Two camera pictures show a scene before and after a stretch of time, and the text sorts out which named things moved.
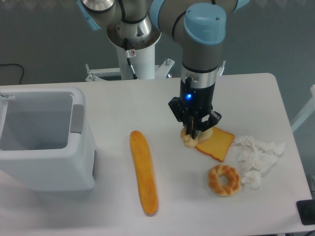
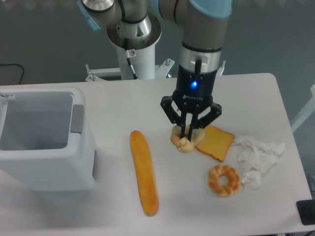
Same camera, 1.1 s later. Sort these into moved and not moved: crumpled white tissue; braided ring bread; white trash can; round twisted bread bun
Moved: round twisted bread bun
Not moved: braided ring bread; crumpled white tissue; white trash can
